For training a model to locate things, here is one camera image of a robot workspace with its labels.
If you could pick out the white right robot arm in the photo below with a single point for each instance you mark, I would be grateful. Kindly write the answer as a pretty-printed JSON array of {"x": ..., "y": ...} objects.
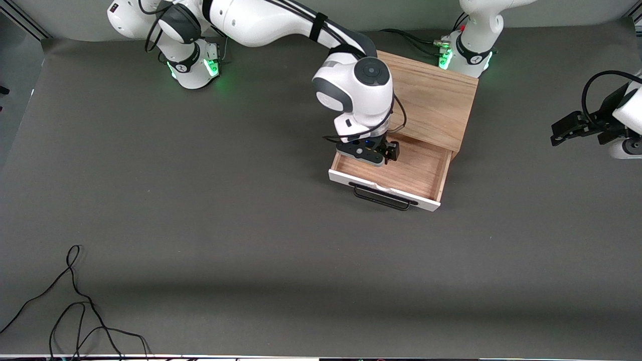
[{"x": 261, "y": 20}]

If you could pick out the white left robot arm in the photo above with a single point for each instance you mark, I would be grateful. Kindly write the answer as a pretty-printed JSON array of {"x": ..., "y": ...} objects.
[{"x": 474, "y": 35}]

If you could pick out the small black clamp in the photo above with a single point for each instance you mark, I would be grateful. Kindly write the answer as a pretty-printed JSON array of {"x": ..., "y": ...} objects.
[{"x": 3, "y": 91}]

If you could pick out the light wooden drawer cabinet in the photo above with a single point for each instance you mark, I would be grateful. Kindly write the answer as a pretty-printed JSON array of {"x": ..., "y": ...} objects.
[{"x": 431, "y": 95}]

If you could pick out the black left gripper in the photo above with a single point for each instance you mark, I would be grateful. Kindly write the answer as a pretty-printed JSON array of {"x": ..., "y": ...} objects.
[{"x": 608, "y": 111}]

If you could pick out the aluminium frame rail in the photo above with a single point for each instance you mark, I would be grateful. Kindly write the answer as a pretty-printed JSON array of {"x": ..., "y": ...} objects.
[{"x": 25, "y": 24}]

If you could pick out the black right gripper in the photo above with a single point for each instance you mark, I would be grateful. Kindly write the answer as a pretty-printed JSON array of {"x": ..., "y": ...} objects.
[{"x": 388, "y": 149}]

